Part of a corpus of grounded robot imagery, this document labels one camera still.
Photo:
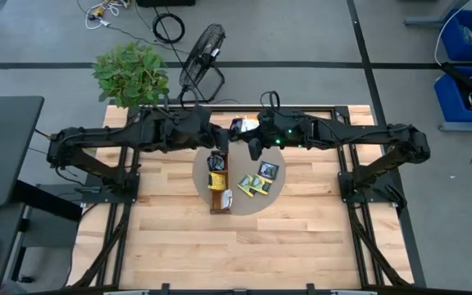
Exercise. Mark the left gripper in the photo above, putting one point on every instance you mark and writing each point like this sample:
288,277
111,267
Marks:
207,135

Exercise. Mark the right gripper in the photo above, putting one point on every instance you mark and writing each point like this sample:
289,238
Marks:
273,127

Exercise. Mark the wooden tea organizer box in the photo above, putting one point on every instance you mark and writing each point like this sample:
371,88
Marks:
219,210

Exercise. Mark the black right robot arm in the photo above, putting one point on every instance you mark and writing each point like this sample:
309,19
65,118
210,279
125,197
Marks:
363,133

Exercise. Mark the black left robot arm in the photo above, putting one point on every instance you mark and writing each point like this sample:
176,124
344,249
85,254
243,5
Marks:
109,137

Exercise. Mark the round grey mat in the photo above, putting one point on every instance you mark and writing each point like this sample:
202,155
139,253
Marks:
240,205

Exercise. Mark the black floor fan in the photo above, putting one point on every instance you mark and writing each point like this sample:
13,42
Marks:
201,57

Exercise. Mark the potted green plant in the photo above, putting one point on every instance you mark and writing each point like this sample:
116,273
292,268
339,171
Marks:
131,75

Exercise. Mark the black equipment case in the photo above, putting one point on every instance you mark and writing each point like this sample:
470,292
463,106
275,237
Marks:
166,2

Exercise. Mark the blue storage bin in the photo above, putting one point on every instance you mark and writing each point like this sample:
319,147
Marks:
449,102
451,41

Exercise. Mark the grey desk leg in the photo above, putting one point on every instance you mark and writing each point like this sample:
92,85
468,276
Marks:
424,21

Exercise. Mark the black desk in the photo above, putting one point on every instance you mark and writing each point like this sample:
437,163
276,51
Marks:
6,151

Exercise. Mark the black metal table frame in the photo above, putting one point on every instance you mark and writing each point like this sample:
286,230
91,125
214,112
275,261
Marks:
228,108

